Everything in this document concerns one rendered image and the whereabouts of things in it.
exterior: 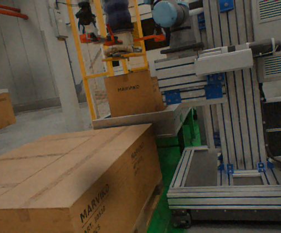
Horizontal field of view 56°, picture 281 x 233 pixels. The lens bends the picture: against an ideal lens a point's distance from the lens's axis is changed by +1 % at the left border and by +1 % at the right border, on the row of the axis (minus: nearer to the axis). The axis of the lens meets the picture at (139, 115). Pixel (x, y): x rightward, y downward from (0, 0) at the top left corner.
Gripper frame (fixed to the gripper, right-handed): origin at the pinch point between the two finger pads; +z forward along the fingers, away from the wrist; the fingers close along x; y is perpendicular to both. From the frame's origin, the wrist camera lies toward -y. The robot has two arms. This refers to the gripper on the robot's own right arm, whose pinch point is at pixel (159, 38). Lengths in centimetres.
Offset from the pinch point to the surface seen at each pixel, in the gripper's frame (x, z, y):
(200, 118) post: 25, 80, -8
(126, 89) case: -27, 38, 39
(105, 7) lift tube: -31, -28, 39
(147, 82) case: -8, 36, 39
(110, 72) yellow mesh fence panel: -67, 22, -28
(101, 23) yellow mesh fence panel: -67, -31, -29
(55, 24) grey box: -115, -39, -19
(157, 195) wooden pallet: -7, 118, 70
